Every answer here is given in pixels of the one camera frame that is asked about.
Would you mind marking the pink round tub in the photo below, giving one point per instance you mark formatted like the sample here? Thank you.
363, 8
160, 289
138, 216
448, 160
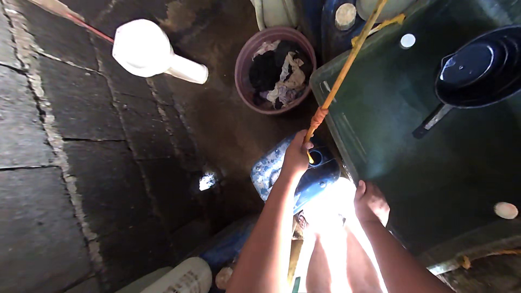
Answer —
241, 77

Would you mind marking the blue drum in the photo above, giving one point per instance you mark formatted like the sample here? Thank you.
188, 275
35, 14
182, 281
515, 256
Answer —
230, 244

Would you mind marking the orange cloth tie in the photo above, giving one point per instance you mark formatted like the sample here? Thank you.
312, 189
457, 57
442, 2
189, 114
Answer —
318, 118

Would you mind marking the blue jerrycan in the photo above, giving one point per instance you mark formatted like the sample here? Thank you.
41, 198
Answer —
269, 167

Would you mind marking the person's right hand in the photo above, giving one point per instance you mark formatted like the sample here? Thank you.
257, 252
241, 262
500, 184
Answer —
371, 203

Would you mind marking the person's left forearm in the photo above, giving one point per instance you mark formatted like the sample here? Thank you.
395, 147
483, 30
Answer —
268, 240

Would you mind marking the white round cap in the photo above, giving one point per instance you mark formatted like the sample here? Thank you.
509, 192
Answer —
408, 41

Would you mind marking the beige round cap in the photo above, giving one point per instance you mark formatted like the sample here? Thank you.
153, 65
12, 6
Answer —
345, 16

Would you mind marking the pile of clothes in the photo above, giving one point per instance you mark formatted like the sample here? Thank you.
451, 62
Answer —
287, 77

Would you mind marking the white jerrycan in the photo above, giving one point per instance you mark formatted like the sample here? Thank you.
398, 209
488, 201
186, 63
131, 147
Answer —
276, 14

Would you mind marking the person's left hand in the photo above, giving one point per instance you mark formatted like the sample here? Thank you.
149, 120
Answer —
296, 159

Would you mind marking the pale translucent container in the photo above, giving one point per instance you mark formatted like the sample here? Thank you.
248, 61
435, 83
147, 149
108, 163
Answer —
378, 10

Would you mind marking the white plastic scoop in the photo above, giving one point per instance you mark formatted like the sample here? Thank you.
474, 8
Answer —
142, 48

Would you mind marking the person's left fingers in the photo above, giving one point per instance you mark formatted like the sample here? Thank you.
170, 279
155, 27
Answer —
307, 142

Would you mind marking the thin red stick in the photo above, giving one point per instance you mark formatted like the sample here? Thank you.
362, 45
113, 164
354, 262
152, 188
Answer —
91, 28

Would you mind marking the person's right forearm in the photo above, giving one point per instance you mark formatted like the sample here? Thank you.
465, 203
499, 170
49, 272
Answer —
403, 260

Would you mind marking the blue barrel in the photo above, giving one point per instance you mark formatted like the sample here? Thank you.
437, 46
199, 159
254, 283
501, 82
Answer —
330, 38

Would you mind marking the pale pinkish round cap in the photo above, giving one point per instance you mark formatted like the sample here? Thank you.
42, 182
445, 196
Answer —
506, 210

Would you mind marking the large green water tank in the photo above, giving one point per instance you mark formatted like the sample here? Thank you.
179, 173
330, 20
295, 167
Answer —
403, 154

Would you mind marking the person's legs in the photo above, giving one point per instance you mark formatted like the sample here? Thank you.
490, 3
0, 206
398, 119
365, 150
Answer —
333, 260

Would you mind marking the off-white printed container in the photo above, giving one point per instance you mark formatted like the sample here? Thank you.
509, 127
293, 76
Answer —
183, 278

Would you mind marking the person's right thumb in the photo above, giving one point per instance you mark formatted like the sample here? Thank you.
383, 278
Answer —
360, 189

